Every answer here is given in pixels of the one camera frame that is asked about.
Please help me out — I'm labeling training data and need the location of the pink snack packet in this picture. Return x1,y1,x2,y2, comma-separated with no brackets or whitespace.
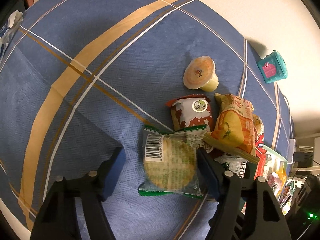
267,172,282,196

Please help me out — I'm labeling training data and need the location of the yellow snack bag with barcode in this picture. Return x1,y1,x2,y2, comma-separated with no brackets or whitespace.
276,162,287,187

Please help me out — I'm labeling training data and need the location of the white green corn snack bag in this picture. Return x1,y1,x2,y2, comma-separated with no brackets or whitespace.
215,155,257,179

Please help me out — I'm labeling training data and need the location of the pale yellow jelly cup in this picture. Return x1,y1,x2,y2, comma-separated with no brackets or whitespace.
183,56,219,92

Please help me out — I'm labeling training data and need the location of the black power adapter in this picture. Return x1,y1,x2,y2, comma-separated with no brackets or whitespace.
293,152,306,162

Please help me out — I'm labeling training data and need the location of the blue plaid tablecloth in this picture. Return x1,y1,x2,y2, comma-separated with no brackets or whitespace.
1,0,292,239

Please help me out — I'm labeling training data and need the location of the green edged cracker packet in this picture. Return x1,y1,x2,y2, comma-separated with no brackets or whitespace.
138,125,208,198

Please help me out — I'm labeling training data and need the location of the red brown milk snack packet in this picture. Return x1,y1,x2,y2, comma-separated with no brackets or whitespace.
165,94,214,131

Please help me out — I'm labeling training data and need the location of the crumpled blue white wrapper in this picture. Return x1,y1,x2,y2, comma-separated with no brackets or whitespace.
0,10,23,59

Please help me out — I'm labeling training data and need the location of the red white candy packet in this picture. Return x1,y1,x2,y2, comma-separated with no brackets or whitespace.
253,114,266,179

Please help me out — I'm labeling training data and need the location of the yellow orange bread packet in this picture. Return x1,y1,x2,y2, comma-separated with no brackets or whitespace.
203,93,259,164

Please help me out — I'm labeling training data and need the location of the teal rimmed white tray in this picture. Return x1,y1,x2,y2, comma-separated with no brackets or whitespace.
263,145,287,197

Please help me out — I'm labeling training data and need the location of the teal toy house box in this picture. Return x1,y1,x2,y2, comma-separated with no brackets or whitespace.
257,50,288,83

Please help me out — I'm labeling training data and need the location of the colourful toy clutter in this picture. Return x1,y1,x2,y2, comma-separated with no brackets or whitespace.
277,177,305,214

